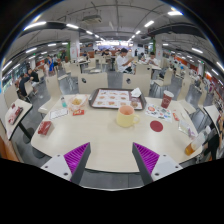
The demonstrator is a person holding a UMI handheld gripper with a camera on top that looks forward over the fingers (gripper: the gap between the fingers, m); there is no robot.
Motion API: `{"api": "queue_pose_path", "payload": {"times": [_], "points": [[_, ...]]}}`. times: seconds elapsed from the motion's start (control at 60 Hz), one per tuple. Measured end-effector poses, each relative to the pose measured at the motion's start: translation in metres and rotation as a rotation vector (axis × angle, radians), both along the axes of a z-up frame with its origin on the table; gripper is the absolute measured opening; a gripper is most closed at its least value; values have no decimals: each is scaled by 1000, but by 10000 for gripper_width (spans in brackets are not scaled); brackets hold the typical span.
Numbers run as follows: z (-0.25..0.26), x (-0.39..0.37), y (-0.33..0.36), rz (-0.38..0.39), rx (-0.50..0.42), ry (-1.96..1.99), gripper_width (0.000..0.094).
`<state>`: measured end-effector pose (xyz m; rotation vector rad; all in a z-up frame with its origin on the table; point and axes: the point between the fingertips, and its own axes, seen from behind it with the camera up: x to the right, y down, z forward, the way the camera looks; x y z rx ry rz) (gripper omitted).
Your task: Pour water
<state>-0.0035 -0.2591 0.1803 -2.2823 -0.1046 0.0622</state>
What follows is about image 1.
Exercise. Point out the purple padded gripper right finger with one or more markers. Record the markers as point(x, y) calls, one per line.
point(151, 165)

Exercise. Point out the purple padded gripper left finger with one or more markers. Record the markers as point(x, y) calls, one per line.
point(71, 165)

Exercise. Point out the red round coaster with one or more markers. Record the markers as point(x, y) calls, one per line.
point(156, 126)

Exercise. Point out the plastic bottle with orange drink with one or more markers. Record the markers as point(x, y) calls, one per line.
point(198, 141)

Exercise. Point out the red snack box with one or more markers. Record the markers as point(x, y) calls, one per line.
point(45, 128)

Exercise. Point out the clear plastic packet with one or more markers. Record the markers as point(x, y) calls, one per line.
point(184, 127)

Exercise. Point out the colourful paper flyer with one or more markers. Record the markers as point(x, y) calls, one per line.
point(159, 112)

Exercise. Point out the red ketchup packet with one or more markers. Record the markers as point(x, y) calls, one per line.
point(78, 112)

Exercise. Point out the white paper menu card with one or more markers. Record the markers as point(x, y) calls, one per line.
point(58, 113)

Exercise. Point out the yellow ceramic mug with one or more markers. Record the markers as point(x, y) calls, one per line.
point(126, 116)

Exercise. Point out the small teal bottle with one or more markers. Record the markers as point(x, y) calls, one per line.
point(63, 102)

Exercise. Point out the red paper cup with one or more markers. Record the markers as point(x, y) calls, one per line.
point(167, 98)

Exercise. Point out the white napkin on tray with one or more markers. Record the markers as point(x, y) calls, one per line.
point(136, 92)

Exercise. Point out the brown food tray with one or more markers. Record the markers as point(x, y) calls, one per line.
point(107, 98)

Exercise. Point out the beige chair left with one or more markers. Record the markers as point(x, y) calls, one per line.
point(87, 83)

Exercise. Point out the beige chair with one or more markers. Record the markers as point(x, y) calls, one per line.
point(87, 83)
point(142, 82)

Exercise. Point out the beige chair right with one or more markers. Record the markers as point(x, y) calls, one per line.
point(142, 82)

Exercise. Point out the person in black shirt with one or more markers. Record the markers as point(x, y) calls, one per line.
point(22, 80)

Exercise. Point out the person in white shirt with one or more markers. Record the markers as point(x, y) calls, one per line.
point(123, 62)

